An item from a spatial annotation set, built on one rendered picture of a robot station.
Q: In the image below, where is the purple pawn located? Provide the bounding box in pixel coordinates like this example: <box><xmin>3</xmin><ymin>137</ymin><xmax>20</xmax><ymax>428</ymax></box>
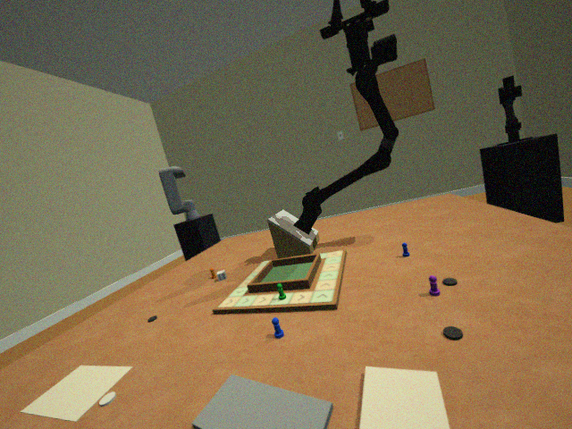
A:
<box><xmin>428</xmin><ymin>275</ymin><xmax>441</xmax><ymax>296</ymax></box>

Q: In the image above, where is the green game pawn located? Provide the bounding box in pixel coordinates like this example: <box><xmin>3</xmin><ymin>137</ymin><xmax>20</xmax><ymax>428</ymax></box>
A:
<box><xmin>277</xmin><ymin>284</ymin><xmax>286</xmax><ymax>300</ymax></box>

